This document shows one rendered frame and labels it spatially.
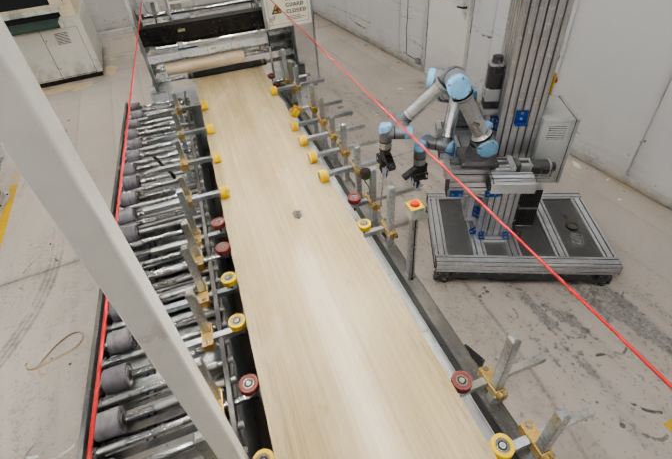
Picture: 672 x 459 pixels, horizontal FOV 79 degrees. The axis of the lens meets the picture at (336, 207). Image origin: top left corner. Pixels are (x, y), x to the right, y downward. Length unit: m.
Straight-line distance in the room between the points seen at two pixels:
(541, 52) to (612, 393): 2.01
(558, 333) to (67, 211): 2.97
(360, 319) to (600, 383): 1.68
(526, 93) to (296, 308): 1.81
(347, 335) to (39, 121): 1.54
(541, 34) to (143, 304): 2.36
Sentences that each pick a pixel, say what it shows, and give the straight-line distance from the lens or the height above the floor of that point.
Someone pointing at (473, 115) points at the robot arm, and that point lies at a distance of 2.35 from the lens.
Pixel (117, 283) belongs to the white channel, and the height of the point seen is 2.04.
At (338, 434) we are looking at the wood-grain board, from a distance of 1.68.
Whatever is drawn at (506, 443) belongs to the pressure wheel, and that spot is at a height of 0.90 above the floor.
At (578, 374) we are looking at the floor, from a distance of 3.06.
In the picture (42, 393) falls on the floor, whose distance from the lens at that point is 3.47.
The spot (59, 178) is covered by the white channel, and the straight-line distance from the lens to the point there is 0.56.
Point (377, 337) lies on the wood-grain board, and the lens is 1.86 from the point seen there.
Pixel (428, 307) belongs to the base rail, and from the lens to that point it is 2.21.
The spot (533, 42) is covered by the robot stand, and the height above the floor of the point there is 1.68.
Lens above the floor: 2.47
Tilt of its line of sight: 40 degrees down
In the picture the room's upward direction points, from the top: 5 degrees counter-clockwise
